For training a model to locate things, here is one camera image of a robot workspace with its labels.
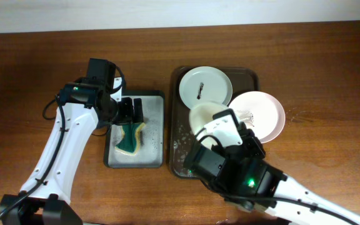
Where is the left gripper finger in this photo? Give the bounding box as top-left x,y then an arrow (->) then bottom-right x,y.
133,98 -> 144,123
126,97 -> 134,123

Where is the white plate front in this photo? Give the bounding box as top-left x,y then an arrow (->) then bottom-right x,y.
189,102 -> 228,149

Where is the small black soapy tray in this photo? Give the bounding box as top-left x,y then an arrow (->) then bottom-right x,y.
104,91 -> 164,168

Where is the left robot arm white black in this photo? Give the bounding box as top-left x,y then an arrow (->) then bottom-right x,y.
0,81 -> 143,224

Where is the green yellow sponge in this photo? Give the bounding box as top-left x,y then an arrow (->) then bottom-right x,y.
115,122 -> 145,156

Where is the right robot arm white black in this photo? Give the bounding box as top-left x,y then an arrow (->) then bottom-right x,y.
184,128 -> 360,224

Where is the large brown serving tray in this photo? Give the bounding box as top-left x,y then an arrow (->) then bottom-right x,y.
169,66 -> 260,179

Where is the pale green plate top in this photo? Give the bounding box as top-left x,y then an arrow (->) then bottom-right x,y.
178,66 -> 233,109

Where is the pink white plate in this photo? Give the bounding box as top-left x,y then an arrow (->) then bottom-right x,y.
229,91 -> 286,143

